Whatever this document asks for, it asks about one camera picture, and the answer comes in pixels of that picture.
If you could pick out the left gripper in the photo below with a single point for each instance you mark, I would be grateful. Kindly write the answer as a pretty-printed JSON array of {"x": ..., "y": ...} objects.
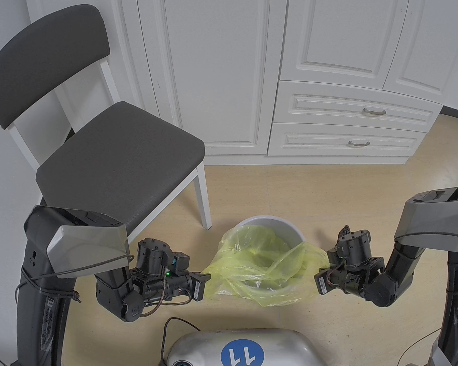
[{"x": 179, "y": 285}]

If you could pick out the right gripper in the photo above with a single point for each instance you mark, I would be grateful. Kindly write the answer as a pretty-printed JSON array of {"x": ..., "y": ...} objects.
[{"x": 337, "y": 280}]

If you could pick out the yellow plastic bag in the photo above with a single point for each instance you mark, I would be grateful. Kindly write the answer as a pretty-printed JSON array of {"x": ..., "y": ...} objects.
[{"x": 263, "y": 273}]

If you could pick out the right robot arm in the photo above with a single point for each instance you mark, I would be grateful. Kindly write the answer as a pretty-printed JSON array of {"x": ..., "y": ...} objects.
[{"x": 435, "y": 219}]

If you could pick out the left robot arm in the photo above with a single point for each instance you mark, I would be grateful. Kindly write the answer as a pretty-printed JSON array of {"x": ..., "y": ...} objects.
[{"x": 84, "y": 242}]

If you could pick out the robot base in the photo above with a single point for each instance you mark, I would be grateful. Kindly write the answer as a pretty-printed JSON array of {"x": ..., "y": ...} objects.
[{"x": 282, "y": 347}]

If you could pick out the crumpled black plastic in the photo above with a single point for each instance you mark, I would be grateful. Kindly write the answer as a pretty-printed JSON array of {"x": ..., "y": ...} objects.
[{"x": 344, "y": 231}]

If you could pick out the pale grey trash bin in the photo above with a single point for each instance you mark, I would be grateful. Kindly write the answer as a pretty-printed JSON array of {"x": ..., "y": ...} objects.
[{"x": 286, "y": 229}]

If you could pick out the dark grey white-framed chair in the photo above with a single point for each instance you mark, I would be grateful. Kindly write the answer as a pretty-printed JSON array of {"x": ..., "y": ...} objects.
[{"x": 118, "y": 158}]

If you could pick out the white wardrobe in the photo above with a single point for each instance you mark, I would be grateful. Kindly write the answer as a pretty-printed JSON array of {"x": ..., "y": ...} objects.
[{"x": 221, "y": 52}]

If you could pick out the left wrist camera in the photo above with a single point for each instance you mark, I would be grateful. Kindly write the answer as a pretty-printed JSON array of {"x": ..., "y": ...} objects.
[{"x": 179, "y": 263}]

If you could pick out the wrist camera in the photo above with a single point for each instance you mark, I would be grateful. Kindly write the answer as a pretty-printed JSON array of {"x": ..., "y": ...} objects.
[
  {"x": 332, "y": 257},
  {"x": 179, "y": 263}
]

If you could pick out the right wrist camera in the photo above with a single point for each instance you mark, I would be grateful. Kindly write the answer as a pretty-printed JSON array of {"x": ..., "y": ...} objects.
[{"x": 332, "y": 257}]

